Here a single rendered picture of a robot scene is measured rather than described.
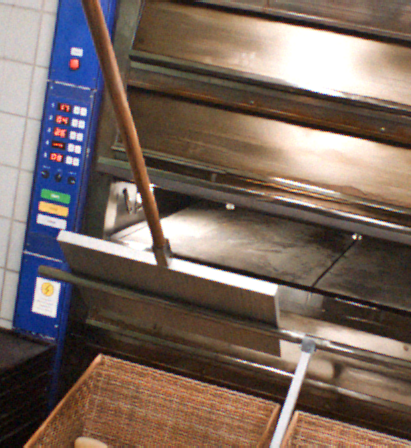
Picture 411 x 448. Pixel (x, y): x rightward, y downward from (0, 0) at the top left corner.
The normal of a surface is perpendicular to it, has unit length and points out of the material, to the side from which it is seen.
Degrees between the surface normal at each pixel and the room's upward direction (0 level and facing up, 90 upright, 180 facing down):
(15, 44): 90
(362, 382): 70
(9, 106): 90
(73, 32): 90
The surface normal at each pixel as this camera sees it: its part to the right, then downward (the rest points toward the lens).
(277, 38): -0.22, -0.18
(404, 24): -0.29, 0.16
